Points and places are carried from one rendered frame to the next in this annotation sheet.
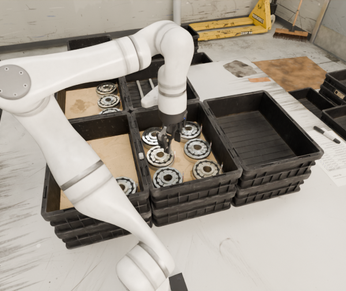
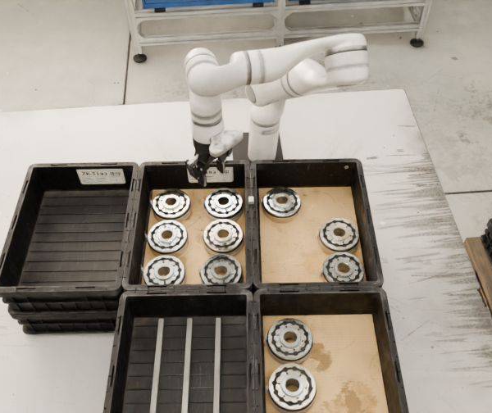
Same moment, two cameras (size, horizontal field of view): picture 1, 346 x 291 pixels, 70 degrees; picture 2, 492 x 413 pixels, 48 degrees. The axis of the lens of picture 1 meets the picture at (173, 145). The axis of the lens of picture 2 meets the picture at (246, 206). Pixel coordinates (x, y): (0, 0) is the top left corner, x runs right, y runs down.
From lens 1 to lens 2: 1.53 m
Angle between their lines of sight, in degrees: 82
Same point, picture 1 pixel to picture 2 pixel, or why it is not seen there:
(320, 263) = (101, 154)
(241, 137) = (86, 256)
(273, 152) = (64, 223)
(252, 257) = not seen: hidden behind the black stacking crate
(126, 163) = (272, 247)
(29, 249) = (391, 221)
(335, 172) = not seen: outside the picture
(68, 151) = (311, 63)
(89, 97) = not seen: outside the picture
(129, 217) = not seen: hidden behind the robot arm
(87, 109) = (339, 390)
